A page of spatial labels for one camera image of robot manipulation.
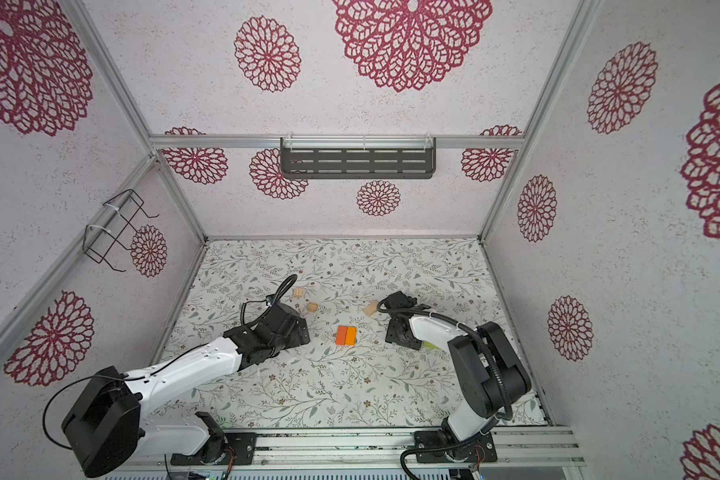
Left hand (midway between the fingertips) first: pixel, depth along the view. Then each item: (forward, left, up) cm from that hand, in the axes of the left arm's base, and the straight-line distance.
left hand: (293, 335), depth 86 cm
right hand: (+3, -32, -6) cm, 32 cm away
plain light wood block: (+13, -23, -6) cm, 28 cm away
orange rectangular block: (+3, -17, -7) cm, 18 cm away
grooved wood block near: (+14, -3, -7) cm, 16 cm away
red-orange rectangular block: (+3, -14, -6) cm, 15 cm away
